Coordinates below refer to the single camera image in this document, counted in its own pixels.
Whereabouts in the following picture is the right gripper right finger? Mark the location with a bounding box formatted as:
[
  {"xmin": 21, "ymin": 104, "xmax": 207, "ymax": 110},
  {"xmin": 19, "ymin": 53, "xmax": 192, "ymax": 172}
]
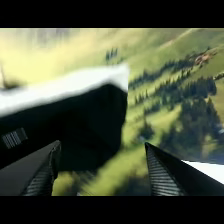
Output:
[{"xmin": 144, "ymin": 141, "xmax": 224, "ymax": 196}]

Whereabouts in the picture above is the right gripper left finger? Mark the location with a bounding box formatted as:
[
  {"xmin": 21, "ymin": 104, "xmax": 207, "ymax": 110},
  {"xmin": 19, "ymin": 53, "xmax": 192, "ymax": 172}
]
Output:
[{"xmin": 0, "ymin": 139, "xmax": 63, "ymax": 196}]

